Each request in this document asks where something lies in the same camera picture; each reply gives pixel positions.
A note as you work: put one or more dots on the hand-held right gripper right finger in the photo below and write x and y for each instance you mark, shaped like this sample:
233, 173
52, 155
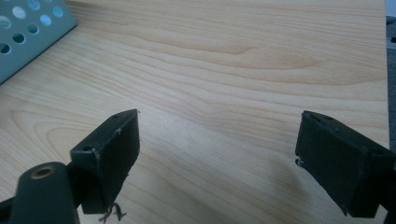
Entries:
339, 161

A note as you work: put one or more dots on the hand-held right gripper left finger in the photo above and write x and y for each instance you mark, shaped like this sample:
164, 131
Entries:
106, 155

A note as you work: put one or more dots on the grey perforated metal panel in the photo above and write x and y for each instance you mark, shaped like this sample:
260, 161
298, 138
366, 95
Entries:
28, 31

